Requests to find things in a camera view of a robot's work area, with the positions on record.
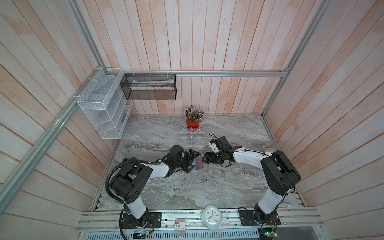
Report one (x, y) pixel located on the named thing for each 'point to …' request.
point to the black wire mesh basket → (149, 86)
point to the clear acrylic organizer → (191, 136)
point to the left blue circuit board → (139, 234)
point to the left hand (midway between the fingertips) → (199, 161)
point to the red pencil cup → (193, 126)
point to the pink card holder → (199, 165)
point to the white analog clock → (211, 217)
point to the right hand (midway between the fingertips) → (206, 159)
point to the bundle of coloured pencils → (193, 114)
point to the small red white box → (180, 226)
